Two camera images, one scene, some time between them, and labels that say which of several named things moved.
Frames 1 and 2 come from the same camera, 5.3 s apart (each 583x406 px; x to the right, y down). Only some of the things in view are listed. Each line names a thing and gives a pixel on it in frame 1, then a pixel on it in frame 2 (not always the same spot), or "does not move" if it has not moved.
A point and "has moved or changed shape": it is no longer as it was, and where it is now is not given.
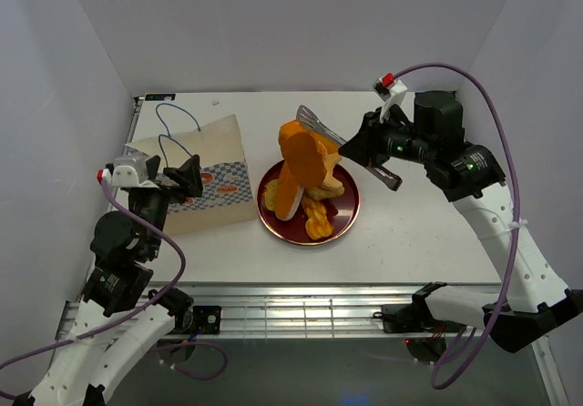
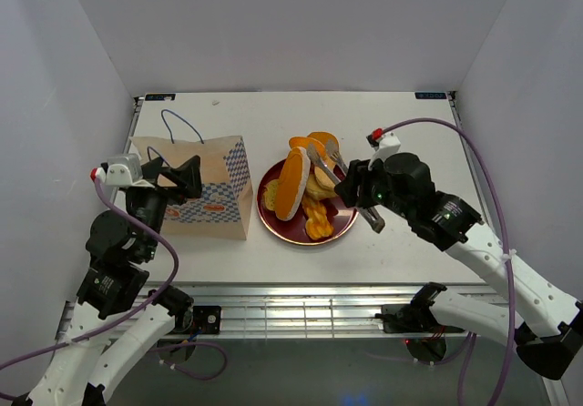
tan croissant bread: (331, 184) -> (323, 179)
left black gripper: (189, 176) does not move
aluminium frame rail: (300, 312) does not move
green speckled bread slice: (270, 194) does not move
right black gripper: (363, 147) -> (359, 177)
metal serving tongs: (305, 116) -> (369, 213)
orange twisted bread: (318, 224) does not move
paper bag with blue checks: (228, 191) has moved or changed shape
